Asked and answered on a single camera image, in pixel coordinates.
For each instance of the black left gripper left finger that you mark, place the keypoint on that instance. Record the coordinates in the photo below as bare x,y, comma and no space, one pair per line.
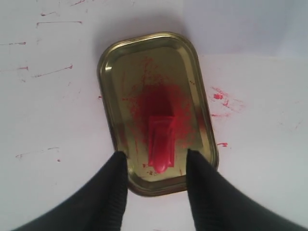
98,206

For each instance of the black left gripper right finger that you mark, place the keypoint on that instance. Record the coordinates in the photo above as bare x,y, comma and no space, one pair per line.
217,205

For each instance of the red plastic stamp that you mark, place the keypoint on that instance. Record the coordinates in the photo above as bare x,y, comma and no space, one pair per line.
161,143

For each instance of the gold metal tin lid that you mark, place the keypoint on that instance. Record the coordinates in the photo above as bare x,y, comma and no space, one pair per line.
156,75

